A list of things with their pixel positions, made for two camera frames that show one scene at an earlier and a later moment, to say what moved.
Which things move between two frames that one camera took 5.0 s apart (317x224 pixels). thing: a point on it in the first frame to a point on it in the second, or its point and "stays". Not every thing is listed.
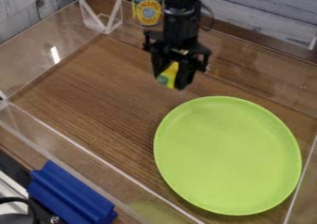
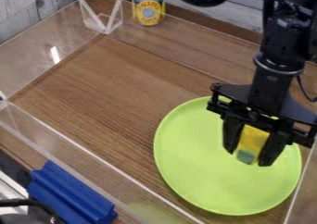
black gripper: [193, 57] to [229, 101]
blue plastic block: [67, 200] stays
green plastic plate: [229, 154] stays
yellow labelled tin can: [148, 3] stays
